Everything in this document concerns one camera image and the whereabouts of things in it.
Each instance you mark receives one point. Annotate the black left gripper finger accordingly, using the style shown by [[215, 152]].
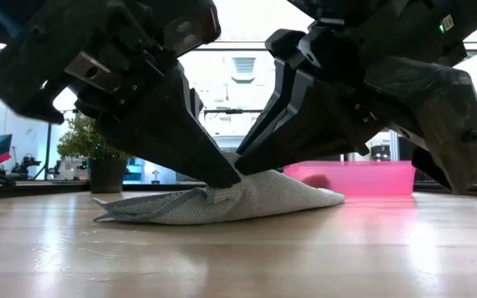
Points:
[[31, 74], [168, 132]]

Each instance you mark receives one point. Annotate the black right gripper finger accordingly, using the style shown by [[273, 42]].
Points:
[[449, 116], [304, 124]]

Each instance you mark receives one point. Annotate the grey microfiber towel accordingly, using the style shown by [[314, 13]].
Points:
[[263, 198]]

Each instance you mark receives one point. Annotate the pink translucent plastic basket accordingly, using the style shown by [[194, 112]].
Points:
[[371, 180]]

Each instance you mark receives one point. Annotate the black background robot arm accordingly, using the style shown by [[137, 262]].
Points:
[[27, 165]]

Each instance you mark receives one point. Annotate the black partition panels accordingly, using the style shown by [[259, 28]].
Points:
[[406, 149]]

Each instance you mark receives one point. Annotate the black plant pot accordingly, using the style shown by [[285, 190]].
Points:
[[107, 176]]

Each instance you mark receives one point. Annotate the black box appliance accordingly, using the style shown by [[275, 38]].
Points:
[[381, 152]]

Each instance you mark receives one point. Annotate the green bushy plant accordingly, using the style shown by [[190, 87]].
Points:
[[83, 140]]

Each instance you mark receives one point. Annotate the black metal frame stand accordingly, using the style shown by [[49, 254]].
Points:
[[232, 111]]

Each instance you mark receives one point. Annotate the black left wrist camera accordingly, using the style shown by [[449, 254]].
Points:
[[193, 27]]

